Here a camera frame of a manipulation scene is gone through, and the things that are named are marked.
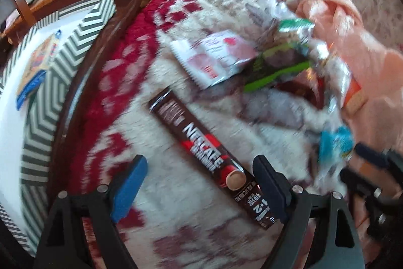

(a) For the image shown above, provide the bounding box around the clear plastic snack bag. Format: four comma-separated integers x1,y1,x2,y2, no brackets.
310,36,355,128

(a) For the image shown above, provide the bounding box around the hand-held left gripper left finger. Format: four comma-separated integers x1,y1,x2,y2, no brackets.
35,155,148,269

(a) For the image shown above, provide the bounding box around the peach cloth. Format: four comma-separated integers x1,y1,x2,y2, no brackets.
296,0,403,225

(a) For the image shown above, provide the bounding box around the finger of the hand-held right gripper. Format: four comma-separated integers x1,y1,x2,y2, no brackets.
340,167,383,203
355,143,394,167

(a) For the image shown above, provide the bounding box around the pink strawberry snack packet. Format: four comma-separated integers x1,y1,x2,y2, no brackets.
170,30,257,90

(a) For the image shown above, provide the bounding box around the brown coffee stick packet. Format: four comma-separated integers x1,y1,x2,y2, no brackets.
148,89,279,230

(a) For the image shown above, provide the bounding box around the blue and yellow cracker packet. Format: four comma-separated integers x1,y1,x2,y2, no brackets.
16,30,63,112

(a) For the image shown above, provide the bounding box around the green striped white box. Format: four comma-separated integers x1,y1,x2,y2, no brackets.
0,0,117,258

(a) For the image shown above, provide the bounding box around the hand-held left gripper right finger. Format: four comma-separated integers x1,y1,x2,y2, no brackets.
252,155,366,269

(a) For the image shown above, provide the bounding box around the orange snack packet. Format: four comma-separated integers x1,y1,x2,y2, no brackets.
342,78,369,114

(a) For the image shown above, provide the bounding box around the light blue snack packet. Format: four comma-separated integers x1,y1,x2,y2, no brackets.
318,127,355,162

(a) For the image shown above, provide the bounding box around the green and white snack packet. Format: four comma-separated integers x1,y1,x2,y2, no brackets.
277,18,315,46

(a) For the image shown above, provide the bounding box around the dark green snack packet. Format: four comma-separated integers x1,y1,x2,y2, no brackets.
244,42,312,93

